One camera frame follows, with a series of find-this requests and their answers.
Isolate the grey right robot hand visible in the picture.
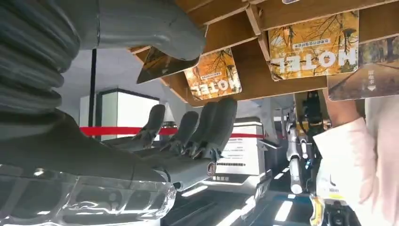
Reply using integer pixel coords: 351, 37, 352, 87
0, 0, 238, 226

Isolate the red barrier belt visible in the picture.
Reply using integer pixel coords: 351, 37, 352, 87
79, 126, 265, 140

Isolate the white dark-framed kiosk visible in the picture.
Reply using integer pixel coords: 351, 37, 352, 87
79, 88, 160, 142

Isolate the black stanchion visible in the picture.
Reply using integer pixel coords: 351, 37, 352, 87
88, 48, 98, 129

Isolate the white box machine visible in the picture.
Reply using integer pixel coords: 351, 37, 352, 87
204, 117, 273, 194

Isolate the wooden card box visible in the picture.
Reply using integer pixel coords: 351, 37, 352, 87
129, 0, 399, 108

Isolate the silver humanoid robot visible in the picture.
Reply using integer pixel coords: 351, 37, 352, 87
285, 90, 332, 194

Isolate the person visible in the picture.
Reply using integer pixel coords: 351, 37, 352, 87
313, 89, 399, 226

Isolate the dark brown key card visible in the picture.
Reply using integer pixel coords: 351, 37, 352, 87
327, 35, 399, 101

